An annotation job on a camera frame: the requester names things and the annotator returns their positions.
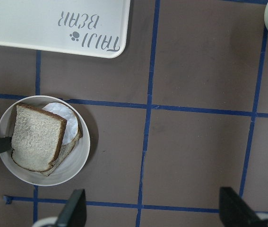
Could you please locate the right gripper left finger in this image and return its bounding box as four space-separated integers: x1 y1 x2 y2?
32 188 87 227

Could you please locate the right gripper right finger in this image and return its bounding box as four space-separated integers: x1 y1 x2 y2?
219 187 268 227

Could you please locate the bread slice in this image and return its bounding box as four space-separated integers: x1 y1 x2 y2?
11 103 67 172
41 129 81 177

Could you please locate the cream round plate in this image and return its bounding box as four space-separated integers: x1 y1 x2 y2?
0 96 91 186

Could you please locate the bread slice on plate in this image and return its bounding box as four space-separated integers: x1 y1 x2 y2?
41 129 81 177

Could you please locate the fried egg toy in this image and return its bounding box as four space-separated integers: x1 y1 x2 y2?
42 102 80 145

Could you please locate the cream bear tray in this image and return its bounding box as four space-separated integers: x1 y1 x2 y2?
0 0 130 59

